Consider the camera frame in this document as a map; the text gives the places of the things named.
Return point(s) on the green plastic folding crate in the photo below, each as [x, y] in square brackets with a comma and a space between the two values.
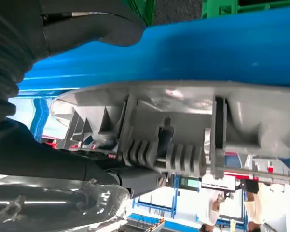
[140, 11]
[231, 8]

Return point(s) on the blue metal shelf rack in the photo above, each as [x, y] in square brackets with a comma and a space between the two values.
[207, 48]
[175, 195]

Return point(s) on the red barrier band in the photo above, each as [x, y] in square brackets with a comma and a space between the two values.
[236, 176]

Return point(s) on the person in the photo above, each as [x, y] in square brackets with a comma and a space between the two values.
[258, 205]
[207, 211]

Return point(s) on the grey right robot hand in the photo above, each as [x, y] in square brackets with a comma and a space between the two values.
[62, 166]

